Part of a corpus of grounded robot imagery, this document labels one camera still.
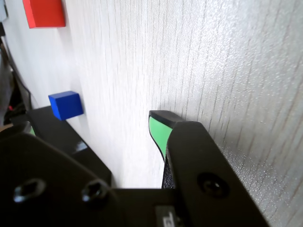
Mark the blue wooden cube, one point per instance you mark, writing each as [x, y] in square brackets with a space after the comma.
[67, 105]

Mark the red wooden cube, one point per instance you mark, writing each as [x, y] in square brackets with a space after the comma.
[45, 11]

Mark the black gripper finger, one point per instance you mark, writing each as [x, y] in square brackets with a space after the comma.
[201, 165]
[47, 184]

